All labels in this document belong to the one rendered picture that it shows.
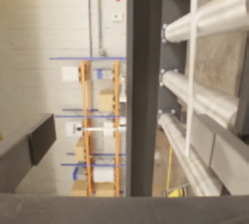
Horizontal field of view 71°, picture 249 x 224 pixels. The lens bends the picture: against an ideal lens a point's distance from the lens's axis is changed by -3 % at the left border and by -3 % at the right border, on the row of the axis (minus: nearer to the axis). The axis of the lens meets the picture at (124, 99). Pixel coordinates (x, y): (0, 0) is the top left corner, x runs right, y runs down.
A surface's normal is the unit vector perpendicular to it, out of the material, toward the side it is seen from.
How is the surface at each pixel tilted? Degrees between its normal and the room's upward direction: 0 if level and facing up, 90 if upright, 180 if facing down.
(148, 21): 90
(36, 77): 90
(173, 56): 90
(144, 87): 90
